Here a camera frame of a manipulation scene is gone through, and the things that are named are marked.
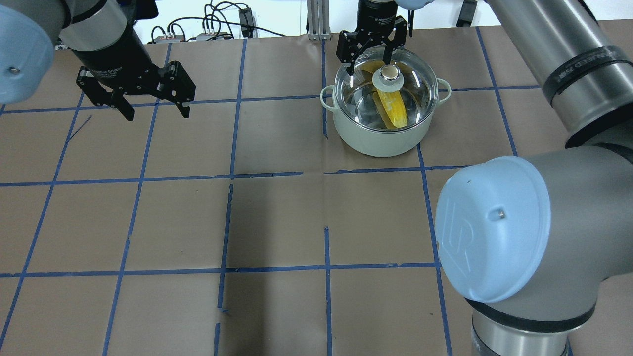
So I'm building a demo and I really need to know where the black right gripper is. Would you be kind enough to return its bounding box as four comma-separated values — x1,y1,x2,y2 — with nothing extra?
336,0,408,75

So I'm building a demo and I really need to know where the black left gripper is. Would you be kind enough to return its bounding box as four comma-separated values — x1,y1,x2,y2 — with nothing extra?
72,25,196,121

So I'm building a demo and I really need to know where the yellow corn cob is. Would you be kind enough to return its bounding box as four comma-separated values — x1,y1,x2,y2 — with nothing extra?
360,61,408,129

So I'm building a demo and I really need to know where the aluminium frame post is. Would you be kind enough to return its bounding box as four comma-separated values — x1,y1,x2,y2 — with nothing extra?
307,0,332,41

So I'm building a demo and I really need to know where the clear glass pot lid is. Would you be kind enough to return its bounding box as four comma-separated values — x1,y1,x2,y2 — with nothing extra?
332,46,452,133

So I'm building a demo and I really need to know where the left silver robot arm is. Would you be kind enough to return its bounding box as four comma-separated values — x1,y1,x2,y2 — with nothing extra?
0,0,196,120

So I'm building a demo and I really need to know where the pale green steel pot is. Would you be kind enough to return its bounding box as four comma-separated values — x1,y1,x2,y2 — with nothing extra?
319,78,452,157

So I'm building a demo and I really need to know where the small electronics board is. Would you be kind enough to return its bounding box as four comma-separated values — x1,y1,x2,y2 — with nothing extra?
151,32,186,44

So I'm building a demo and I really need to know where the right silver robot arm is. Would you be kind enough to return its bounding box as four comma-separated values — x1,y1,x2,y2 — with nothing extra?
435,0,633,356

